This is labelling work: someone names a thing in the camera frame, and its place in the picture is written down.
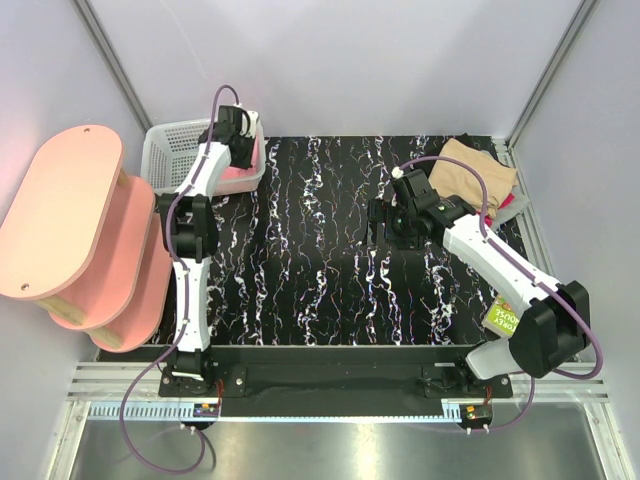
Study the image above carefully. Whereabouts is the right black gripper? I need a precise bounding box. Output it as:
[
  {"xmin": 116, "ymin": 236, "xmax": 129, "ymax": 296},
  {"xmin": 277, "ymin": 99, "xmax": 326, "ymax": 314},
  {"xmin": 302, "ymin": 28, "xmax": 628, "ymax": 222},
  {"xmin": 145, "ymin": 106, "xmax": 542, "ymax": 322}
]
[{"xmin": 361, "ymin": 198, "xmax": 425, "ymax": 251}]

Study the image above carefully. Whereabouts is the pink t-shirt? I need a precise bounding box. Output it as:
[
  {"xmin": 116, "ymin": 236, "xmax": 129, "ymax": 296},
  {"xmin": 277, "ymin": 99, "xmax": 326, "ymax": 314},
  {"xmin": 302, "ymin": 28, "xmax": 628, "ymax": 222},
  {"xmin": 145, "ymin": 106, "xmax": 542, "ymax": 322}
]
[{"xmin": 221, "ymin": 138, "xmax": 265, "ymax": 183}]

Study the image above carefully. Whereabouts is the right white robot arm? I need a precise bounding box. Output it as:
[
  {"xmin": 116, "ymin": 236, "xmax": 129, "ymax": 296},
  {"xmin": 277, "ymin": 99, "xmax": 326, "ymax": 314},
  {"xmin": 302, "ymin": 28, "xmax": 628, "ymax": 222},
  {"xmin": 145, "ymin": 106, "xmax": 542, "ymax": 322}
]
[{"xmin": 366, "ymin": 196, "xmax": 600, "ymax": 397}]

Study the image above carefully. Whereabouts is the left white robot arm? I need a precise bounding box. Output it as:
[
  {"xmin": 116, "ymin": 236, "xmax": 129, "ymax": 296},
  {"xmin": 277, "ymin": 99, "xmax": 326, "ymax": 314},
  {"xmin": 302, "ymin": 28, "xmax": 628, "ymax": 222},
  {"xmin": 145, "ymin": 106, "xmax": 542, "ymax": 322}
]
[{"xmin": 159, "ymin": 132, "xmax": 264, "ymax": 396}]

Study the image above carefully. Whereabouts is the white plastic mesh basket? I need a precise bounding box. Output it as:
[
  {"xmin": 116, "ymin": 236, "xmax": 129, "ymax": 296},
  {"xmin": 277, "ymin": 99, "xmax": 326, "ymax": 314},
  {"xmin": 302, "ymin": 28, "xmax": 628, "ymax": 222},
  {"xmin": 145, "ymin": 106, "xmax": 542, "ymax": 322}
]
[{"xmin": 141, "ymin": 110, "xmax": 266, "ymax": 196}]

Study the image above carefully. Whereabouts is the tan folded t-shirt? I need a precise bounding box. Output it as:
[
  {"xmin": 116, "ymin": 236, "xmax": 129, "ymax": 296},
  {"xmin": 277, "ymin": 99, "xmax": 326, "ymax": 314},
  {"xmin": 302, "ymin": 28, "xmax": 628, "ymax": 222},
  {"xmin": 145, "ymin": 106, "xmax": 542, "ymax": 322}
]
[{"xmin": 429, "ymin": 152, "xmax": 518, "ymax": 217}]

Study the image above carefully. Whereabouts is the black folded t-shirt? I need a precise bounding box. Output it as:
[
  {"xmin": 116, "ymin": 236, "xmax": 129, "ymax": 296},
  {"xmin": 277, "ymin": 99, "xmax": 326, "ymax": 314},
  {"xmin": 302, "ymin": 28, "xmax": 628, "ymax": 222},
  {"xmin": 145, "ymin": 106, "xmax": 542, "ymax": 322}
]
[{"xmin": 439, "ymin": 134, "xmax": 481, "ymax": 162}]

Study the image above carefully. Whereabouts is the magenta folded t-shirt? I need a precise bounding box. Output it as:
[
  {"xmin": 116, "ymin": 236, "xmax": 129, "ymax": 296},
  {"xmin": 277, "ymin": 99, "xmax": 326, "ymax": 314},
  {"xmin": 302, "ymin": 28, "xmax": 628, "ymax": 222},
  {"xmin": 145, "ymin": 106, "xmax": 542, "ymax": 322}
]
[{"xmin": 485, "ymin": 193, "xmax": 516, "ymax": 227}]

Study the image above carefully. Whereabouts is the grey folded t-shirt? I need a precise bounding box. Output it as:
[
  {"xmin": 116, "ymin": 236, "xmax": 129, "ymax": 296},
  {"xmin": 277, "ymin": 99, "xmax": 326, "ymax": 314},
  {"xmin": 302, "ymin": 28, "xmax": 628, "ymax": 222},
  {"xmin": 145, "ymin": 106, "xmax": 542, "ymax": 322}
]
[{"xmin": 491, "ymin": 191, "xmax": 530, "ymax": 231}]

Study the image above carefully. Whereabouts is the green treehouse book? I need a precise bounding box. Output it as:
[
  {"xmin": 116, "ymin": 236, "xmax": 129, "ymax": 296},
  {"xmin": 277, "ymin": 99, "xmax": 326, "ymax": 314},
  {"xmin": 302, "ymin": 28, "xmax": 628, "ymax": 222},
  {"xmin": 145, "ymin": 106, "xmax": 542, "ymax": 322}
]
[{"xmin": 482, "ymin": 295, "xmax": 519, "ymax": 338}]

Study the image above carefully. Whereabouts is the pink three-tier shelf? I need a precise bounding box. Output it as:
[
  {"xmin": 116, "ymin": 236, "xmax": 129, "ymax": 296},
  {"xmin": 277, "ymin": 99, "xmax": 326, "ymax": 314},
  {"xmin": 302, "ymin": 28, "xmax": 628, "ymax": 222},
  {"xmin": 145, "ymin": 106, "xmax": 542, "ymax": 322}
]
[{"xmin": 1, "ymin": 125, "xmax": 172, "ymax": 353}]

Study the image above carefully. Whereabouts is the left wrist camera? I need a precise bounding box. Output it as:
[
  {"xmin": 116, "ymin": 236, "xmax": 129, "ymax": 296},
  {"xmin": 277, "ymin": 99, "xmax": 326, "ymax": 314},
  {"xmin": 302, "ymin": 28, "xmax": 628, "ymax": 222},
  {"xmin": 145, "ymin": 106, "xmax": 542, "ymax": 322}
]
[{"xmin": 216, "ymin": 105, "xmax": 256, "ymax": 137}]

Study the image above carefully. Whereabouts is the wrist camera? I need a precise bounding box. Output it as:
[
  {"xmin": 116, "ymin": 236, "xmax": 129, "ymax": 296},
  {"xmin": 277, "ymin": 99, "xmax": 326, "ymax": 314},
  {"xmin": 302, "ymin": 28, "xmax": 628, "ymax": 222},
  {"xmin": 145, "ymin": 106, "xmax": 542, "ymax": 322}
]
[
  {"xmin": 216, "ymin": 105, "xmax": 256, "ymax": 137},
  {"xmin": 391, "ymin": 169, "xmax": 439, "ymax": 212}
]

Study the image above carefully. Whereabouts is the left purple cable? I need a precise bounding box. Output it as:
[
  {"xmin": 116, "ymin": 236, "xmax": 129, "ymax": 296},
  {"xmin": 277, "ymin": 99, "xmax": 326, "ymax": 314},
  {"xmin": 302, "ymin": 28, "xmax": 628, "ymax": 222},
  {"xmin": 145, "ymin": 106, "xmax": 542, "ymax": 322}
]
[{"xmin": 118, "ymin": 85, "xmax": 251, "ymax": 476}]

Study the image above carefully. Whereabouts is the purple cable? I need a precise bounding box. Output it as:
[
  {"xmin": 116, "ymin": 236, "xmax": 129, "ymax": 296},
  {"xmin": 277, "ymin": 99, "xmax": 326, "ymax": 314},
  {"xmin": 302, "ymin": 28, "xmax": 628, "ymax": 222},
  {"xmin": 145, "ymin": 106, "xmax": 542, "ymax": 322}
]
[
  {"xmin": 394, "ymin": 155, "xmax": 603, "ymax": 435},
  {"xmin": 118, "ymin": 85, "xmax": 251, "ymax": 476}
]

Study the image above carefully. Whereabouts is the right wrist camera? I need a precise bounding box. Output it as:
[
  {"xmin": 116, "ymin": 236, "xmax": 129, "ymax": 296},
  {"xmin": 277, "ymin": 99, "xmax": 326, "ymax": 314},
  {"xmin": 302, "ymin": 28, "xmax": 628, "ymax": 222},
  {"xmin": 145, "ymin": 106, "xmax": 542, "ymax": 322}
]
[{"xmin": 391, "ymin": 169, "xmax": 439, "ymax": 212}]

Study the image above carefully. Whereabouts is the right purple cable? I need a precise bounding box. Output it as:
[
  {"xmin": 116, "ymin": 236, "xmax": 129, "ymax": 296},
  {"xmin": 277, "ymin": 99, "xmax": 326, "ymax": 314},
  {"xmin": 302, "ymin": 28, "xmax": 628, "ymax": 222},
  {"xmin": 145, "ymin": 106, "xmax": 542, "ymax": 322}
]
[{"xmin": 394, "ymin": 155, "xmax": 603, "ymax": 435}]

